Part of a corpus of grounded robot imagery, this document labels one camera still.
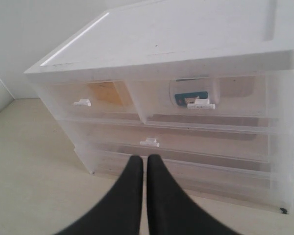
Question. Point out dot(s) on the middle wide clear drawer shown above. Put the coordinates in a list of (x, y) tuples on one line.
[(143, 140)]

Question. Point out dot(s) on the white pill bottle blue label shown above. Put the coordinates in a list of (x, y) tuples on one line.
[(185, 91)]

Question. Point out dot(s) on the yellow cheese wedge sponge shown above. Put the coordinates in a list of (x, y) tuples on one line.
[(111, 92)]

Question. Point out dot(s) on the wide clear drawer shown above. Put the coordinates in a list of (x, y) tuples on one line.
[(198, 172), (143, 140)]

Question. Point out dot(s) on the bottom wide clear drawer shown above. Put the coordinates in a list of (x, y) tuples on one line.
[(198, 172)]

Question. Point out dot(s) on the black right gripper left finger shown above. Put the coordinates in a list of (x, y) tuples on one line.
[(119, 211)]

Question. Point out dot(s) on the white plastic drawer cabinet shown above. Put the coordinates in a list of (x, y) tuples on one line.
[(188, 37)]

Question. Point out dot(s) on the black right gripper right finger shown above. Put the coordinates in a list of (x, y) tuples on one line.
[(171, 211)]

